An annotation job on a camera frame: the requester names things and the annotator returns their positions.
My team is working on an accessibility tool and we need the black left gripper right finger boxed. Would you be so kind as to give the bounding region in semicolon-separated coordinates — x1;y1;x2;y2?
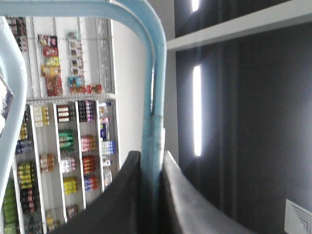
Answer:
159;151;253;234

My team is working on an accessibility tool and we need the white supermarket shelf unit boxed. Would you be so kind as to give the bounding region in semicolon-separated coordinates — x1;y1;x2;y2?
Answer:
0;16;119;234

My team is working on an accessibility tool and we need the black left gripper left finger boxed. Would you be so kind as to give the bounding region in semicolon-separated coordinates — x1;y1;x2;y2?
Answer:
52;151;141;234

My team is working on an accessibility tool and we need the light blue shopping basket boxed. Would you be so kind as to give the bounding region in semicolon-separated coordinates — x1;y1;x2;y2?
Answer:
0;0;167;234

